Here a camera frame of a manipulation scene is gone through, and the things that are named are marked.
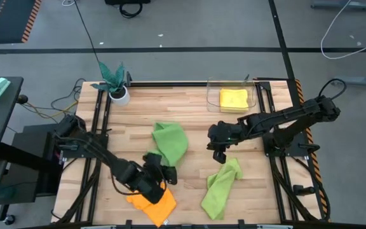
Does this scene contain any black coiled cable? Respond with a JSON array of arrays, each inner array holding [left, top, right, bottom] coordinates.
[[118, 2, 144, 19]]

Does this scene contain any orange microfiber towel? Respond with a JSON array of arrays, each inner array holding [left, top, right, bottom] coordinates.
[[125, 183, 178, 228]]

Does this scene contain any dark green microfiber towel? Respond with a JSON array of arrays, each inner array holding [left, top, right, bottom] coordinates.
[[146, 121, 189, 168]]

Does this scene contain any white floor cable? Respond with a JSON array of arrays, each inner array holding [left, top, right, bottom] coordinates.
[[320, 0, 366, 60]]

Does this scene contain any orange black hazard strip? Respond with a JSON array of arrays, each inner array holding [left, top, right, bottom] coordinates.
[[294, 79, 330, 221]]

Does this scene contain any black table frame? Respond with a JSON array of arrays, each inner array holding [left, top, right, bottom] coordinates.
[[51, 78, 330, 229]]

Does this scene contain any clear plastic bin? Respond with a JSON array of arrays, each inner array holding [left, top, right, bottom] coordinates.
[[206, 75, 258, 114]]

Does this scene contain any black computer cabinet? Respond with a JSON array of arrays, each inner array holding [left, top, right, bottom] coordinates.
[[0, 123, 72, 205]]

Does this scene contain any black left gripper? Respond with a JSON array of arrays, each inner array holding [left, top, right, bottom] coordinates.
[[128, 152, 178, 205]]

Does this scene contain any yellow microfiber towel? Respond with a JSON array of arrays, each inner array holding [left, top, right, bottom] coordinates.
[[219, 88, 250, 113]]

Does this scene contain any black floor box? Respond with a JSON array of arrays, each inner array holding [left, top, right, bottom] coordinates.
[[104, 0, 152, 6]]

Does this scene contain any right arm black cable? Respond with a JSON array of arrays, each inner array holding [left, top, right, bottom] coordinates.
[[318, 78, 348, 101]]

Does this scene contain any lime green microfiber towel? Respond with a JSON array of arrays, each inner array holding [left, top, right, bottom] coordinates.
[[200, 157, 244, 221]]

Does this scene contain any black floor cable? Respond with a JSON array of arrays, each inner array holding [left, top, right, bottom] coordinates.
[[50, 78, 87, 125]]

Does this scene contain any grey metal floor bar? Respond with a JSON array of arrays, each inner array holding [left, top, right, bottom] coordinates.
[[331, 62, 366, 87], [310, 0, 366, 10]]

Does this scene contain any green plant in white pot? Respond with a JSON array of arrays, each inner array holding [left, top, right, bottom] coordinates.
[[90, 61, 131, 107]]

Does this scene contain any black hanging cable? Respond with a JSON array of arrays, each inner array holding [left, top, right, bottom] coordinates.
[[73, 0, 101, 64]]

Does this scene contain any black caster wheel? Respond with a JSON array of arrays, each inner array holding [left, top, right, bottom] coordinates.
[[3, 214, 17, 226]]

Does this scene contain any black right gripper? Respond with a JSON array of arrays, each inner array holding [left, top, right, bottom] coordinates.
[[207, 121, 246, 164]]

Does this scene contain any black mat with orange stripes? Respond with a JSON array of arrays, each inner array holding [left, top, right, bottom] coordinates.
[[0, 0, 43, 45]]

